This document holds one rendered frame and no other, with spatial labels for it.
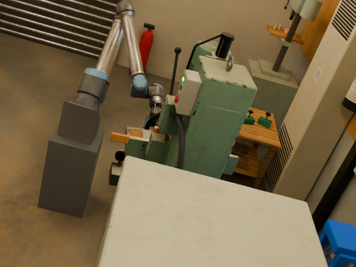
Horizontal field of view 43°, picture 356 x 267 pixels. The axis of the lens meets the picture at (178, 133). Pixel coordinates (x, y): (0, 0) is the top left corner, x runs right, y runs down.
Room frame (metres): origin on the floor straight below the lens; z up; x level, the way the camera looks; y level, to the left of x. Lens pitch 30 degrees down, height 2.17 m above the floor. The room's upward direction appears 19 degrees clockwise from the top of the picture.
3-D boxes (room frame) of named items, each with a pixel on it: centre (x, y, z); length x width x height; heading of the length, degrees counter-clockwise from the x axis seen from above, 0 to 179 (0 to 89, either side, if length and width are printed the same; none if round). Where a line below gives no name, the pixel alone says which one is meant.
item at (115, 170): (2.11, 0.26, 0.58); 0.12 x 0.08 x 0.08; 16
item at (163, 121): (1.80, 0.06, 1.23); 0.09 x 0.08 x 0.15; 16
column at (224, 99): (1.77, -0.11, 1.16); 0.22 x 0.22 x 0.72; 16
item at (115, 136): (2.03, 0.03, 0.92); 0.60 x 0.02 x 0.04; 106
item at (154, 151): (1.83, 0.07, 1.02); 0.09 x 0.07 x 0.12; 106
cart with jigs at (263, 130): (3.47, -0.46, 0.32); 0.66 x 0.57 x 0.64; 95
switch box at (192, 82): (1.70, 0.02, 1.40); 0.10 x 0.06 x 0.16; 16
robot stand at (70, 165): (2.42, 0.60, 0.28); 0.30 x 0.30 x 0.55; 7
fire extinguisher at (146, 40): (4.84, 0.67, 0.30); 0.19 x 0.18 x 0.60; 7
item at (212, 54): (1.91, -0.07, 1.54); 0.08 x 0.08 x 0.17; 16
